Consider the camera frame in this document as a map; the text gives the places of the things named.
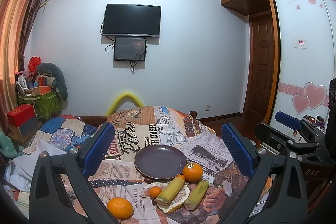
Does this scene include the large plain orange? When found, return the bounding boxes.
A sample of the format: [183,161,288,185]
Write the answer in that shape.
[107,197,133,219]

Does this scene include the green sugarcane piece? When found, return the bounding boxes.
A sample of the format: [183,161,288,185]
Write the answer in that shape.
[184,180,210,211]

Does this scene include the orange with sticker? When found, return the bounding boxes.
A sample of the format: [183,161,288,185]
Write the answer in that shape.
[182,162,203,182]

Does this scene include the small mandarin orange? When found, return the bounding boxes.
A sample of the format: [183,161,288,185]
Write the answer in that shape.
[149,186,162,199]

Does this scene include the yellow sugarcane piece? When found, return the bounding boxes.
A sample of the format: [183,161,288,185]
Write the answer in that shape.
[155,177,185,205]

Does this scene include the white cloth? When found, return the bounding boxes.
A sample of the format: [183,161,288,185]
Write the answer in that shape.
[4,140,66,192]

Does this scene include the brown wooden door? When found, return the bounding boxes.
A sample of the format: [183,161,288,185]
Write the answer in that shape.
[243,12,274,124]

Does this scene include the blue patchwork quilt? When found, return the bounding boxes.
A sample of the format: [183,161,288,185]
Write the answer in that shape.
[22,117,97,155]

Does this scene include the red box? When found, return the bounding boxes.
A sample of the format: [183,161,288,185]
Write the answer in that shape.
[7,104,35,127]

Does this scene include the green storage box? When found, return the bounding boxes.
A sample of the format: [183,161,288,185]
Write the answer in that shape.
[18,90,62,122]

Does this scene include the dark jujube fruit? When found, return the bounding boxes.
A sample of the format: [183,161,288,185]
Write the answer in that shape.
[145,177,153,184]

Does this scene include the small orange kumquat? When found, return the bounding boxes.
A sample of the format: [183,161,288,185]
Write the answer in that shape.
[176,174,186,182]

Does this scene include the white heart wardrobe door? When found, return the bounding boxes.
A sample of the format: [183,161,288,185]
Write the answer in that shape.
[273,0,335,119]

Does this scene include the newspaper print tablecloth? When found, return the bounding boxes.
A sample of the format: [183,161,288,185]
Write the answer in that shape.
[88,106,248,223]

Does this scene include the dark purple plate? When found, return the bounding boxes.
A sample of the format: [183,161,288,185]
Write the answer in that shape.
[134,144,187,180]

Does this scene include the grey plush toy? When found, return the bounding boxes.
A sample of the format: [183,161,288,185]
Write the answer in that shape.
[36,63,68,101]

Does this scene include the yellow foam tube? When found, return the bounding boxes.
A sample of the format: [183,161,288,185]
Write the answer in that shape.
[106,92,144,116]

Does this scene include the red plastic bag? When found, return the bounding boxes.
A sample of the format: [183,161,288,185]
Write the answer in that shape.
[28,56,42,73]

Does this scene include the small black monitor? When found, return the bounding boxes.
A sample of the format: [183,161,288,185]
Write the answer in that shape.
[114,37,146,61]

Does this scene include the brown striped curtain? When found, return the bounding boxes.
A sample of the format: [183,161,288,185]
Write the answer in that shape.
[1,0,42,134]

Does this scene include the black wall television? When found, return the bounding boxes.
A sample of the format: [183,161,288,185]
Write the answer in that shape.
[101,4,161,38]

